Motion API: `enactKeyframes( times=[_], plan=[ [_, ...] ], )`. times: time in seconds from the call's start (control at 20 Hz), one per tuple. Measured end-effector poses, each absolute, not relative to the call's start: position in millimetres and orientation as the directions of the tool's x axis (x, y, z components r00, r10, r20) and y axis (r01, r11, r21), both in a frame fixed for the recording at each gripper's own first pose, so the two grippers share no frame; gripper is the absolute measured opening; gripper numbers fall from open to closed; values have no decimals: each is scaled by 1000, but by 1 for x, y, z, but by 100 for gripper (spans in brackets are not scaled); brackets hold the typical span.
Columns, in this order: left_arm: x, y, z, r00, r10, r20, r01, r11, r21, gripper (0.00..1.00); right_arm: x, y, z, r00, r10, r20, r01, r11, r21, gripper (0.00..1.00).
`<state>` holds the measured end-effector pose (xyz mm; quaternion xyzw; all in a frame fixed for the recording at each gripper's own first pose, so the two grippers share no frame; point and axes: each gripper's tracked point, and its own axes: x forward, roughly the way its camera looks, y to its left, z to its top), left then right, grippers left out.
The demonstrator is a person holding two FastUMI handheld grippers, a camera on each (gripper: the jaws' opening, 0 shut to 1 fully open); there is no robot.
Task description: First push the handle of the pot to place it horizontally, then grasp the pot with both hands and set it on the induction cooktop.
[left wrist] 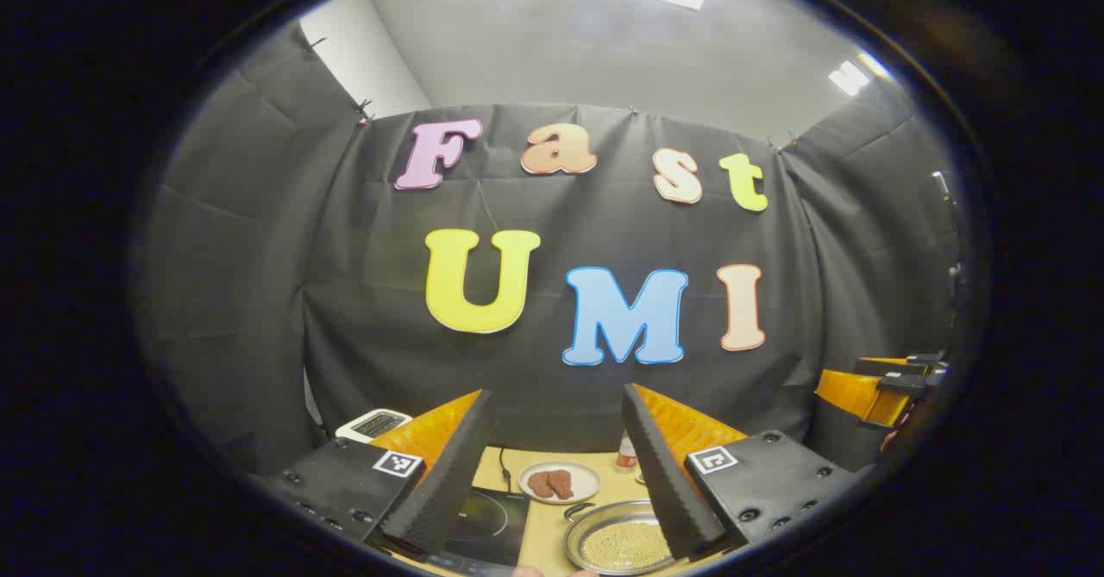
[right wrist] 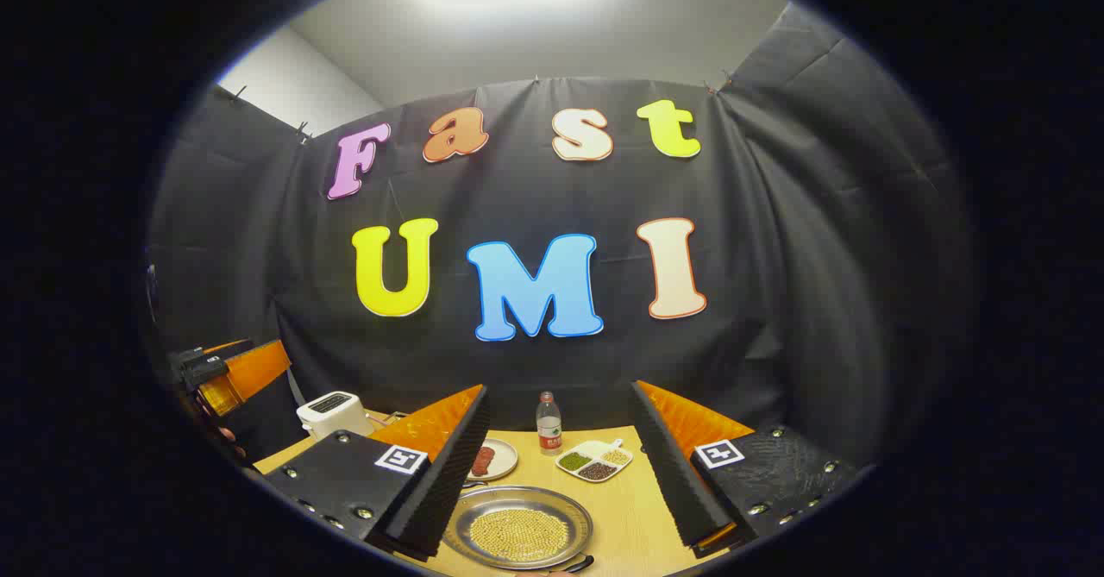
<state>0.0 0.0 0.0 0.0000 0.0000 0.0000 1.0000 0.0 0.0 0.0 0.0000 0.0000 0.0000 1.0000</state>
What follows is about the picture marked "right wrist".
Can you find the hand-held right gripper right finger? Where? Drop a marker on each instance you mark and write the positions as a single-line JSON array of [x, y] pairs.
[[677, 473]]

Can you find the white divided bean dish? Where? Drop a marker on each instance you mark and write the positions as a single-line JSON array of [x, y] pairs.
[[595, 460]]

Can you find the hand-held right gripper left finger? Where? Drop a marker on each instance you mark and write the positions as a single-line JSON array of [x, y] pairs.
[[448, 473]]

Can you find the stainless steel pot with soybeans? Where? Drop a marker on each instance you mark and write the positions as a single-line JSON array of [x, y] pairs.
[[517, 529]]

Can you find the clear plastic water bottle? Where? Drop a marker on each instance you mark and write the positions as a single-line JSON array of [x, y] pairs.
[[549, 426]]

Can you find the white toaster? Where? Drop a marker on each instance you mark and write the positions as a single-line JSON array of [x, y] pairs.
[[332, 413]]

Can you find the white round plate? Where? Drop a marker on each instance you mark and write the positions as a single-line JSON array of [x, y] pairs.
[[500, 465]]

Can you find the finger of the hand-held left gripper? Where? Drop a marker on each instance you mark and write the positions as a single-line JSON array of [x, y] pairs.
[[254, 368]]

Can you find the brown meat piece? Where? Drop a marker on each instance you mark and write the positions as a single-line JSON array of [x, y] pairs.
[[484, 460]]

